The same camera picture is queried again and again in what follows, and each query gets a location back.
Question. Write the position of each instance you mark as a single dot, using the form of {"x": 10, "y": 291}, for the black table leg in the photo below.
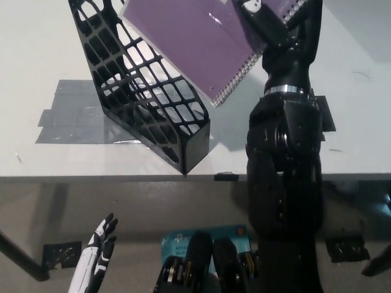
{"x": 19, "y": 258}
{"x": 377, "y": 264}

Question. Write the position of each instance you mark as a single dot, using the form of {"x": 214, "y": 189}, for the black lattice magazine stand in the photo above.
{"x": 195, "y": 143}

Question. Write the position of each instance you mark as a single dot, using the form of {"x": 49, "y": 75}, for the black floor tape marker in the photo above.
{"x": 61, "y": 254}
{"x": 348, "y": 248}

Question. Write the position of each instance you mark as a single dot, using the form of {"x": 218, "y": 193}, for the small black tape strip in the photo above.
{"x": 226, "y": 176}

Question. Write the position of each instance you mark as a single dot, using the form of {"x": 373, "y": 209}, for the purple spiral notebook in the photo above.
{"x": 189, "y": 45}

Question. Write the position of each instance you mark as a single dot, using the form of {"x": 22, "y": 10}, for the square black tape patch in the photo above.
{"x": 328, "y": 116}

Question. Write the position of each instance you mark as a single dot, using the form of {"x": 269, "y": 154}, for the large grey tape patch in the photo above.
{"x": 67, "y": 107}

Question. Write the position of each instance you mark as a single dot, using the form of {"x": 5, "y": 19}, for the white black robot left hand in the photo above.
{"x": 91, "y": 259}

